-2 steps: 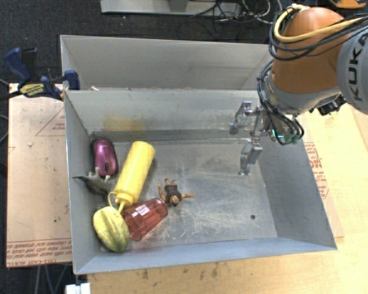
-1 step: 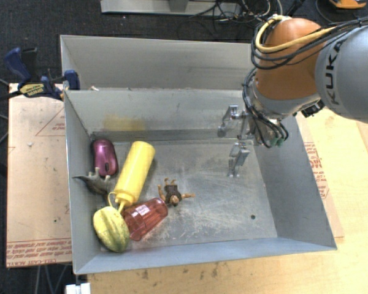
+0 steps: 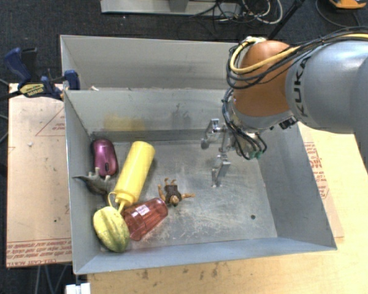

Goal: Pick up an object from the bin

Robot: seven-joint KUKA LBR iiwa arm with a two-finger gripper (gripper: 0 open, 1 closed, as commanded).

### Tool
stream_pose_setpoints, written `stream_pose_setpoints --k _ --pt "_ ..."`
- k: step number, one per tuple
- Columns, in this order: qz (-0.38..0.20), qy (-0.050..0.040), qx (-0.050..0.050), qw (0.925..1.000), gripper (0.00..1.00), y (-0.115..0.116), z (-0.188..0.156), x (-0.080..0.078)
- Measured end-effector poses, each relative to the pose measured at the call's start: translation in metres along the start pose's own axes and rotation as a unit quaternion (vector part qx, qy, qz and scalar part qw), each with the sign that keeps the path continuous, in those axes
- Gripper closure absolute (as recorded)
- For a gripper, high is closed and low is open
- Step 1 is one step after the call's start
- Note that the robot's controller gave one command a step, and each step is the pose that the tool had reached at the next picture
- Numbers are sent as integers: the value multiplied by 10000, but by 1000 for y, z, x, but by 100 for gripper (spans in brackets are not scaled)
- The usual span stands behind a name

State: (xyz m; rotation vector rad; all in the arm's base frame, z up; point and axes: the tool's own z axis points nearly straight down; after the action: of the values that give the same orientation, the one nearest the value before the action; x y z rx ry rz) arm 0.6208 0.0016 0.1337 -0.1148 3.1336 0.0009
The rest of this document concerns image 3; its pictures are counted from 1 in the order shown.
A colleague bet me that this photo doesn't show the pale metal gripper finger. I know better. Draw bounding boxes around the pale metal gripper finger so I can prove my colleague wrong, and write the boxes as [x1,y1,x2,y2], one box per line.
[210,153,232,188]
[200,118,222,150]

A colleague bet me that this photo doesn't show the grey metal bin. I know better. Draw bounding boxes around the grey metal bin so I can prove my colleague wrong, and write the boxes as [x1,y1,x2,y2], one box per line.
[59,34,338,276]

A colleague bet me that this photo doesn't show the brown toy figure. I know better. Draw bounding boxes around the brown toy figure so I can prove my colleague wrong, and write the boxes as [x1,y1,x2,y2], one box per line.
[158,177,196,208]

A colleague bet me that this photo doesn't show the yellow squeeze bottle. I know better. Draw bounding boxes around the yellow squeeze bottle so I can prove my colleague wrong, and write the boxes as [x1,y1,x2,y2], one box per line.
[107,140,156,214]

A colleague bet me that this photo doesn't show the red clear plastic cup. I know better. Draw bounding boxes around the red clear plastic cup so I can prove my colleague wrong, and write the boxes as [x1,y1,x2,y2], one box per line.
[120,197,169,242]

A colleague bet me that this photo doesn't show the purple computer mouse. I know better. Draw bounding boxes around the purple computer mouse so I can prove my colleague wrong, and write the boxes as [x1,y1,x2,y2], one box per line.
[90,138,119,178]

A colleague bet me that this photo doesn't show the yellow-green toy starfruit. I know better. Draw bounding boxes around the yellow-green toy starfruit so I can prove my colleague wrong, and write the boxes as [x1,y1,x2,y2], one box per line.
[93,206,131,254]

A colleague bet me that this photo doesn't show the grey toy animal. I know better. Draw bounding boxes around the grey toy animal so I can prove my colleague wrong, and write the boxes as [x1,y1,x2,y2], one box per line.
[72,167,113,195]

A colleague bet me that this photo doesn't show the brown cardboard board, red print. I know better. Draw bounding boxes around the brown cardboard board, red print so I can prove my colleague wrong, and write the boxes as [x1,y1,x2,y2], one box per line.
[6,83,346,269]

